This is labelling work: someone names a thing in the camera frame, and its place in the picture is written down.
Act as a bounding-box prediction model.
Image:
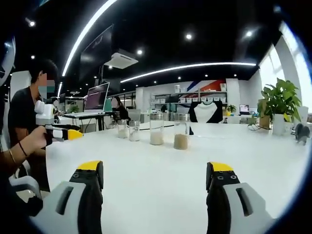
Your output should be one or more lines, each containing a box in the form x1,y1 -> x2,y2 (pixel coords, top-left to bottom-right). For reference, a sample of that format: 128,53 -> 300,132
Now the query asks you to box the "wooden plant box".
258,114 -> 272,130

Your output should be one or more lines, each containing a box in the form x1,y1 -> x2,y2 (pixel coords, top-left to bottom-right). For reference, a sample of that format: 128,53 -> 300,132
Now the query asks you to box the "green leafy plant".
256,78 -> 303,123

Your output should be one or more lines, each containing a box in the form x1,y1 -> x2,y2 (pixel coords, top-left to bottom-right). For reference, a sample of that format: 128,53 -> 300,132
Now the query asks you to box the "long curved ceiling light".
61,0 -> 118,78

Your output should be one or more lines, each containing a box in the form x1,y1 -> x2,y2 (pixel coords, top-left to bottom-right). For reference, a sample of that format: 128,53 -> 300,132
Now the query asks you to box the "small white-filled seasoning bottle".
117,119 -> 128,139

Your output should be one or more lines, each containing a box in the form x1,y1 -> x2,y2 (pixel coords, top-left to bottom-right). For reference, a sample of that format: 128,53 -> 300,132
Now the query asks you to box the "white plant pot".
272,113 -> 286,137

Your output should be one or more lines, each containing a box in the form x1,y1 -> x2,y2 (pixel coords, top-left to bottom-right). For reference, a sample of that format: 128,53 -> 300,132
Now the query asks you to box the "short curved ceiling light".
120,61 -> 257,84

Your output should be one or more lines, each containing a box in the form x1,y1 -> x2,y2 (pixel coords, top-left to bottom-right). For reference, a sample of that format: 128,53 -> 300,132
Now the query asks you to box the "white office chair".
8,160 -> 44,199

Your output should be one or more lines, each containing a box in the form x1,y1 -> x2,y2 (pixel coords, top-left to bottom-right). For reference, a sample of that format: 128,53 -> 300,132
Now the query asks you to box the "person's left hand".
23,126 -> 53,156

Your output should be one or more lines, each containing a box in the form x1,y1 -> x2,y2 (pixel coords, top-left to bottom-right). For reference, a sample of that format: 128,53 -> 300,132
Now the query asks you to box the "small metal-capped seasoning bottle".
128,120 -> 141,142

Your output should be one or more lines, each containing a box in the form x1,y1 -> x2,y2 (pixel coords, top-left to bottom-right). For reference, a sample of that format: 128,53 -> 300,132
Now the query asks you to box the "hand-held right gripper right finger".
206,161 -> 281,234

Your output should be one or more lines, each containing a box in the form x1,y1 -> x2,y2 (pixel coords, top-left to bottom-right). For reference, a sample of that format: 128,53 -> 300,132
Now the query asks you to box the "tall beige-filled seasoning bottle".
149,112 -> 165,146

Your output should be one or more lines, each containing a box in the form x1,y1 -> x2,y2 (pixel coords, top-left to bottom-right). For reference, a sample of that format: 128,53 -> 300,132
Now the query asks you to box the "black hanging screen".
78,23 -> 115,81

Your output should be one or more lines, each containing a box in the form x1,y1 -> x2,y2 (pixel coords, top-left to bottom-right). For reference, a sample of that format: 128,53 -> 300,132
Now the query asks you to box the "white standing desk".
63,110 -> 117,134

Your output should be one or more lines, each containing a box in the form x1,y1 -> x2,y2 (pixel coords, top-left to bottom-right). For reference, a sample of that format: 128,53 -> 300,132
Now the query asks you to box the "shelf of white boxes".
173,83 -> 228,106

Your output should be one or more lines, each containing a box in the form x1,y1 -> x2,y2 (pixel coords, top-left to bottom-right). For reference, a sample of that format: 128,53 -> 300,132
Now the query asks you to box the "black wrist band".
18,142 -> 28,157

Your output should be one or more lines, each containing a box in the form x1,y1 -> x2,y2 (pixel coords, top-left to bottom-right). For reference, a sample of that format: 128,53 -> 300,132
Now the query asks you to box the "grey elephant figurine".
294,122 -> 311,146

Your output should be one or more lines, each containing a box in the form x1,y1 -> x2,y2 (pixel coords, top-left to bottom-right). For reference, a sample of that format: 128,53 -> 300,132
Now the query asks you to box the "tall brown-filled seasoning bottle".
173,113 -> 191,150

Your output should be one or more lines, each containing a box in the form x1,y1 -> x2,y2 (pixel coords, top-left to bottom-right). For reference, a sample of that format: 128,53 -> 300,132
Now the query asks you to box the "black and white chair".
188,100 -> 224,124

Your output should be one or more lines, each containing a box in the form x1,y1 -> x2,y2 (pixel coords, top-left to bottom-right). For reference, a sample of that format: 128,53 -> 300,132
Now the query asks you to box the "ceiling air conditioner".
103,48 -> 140,69

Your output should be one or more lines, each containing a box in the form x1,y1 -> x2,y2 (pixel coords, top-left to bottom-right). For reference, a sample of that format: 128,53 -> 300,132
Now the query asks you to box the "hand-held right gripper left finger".
30,160 -> 104,234

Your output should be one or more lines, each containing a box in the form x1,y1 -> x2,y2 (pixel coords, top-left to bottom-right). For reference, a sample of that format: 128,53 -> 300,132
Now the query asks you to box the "white computer monitor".
83,82 -> 111,112

